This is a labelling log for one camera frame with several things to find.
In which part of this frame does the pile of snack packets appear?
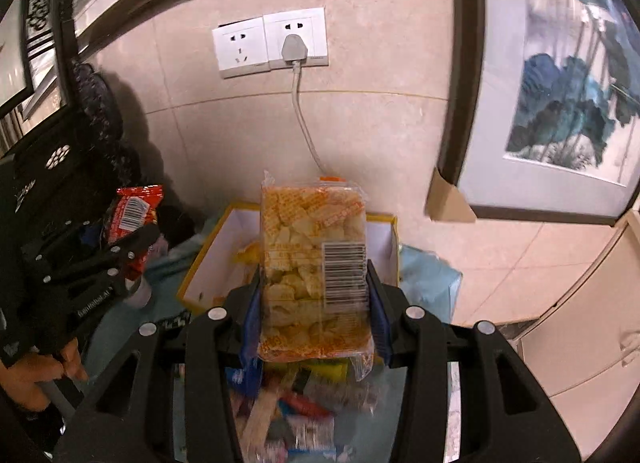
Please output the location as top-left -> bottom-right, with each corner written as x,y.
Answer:
225,360 -> 381,463

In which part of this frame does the person's left hand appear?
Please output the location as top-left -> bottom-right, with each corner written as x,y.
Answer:
0,338 -> 90,414

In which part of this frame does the grey power plug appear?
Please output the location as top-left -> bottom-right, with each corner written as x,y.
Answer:
281,33 -> 307,66

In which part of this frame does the framed bird painting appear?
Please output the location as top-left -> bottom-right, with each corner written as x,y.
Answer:
0,0 -> 33,111

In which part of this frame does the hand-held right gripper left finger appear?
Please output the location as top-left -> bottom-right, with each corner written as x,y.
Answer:
52,268 -> 263,463

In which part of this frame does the white wall socket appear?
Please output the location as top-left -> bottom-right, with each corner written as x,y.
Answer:
212,7 -> 331,80

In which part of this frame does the cardboard corner protector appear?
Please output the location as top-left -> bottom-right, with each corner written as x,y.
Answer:
426,166 -> 477,222

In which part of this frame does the framed lotus painting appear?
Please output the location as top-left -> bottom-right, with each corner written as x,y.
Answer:
437,0 -> 640,229

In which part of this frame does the red snack packet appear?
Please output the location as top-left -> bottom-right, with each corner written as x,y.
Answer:
102,184 -> 165,284

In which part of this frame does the blue printed cloth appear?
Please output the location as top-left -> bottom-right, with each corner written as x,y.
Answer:
82,238 -> 461,463

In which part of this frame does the dark carved wooden furniture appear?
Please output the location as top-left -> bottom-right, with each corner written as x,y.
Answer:
0,0 -> 198,359

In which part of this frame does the grey power cable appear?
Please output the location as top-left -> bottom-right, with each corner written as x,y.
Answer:
291,63 -> 324,175

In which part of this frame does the clear cracker packet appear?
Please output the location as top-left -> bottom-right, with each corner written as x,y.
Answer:
257,170 -> 376,381

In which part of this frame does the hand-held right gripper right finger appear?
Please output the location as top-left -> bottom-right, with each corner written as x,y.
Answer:
366,259 -> 583,463

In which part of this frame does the yellow cardboard box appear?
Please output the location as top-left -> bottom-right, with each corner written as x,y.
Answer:
177,200 -> 401,316

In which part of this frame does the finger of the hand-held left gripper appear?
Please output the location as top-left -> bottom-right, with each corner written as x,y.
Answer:
102,223 -> 161,289
80,223 -> 106,249

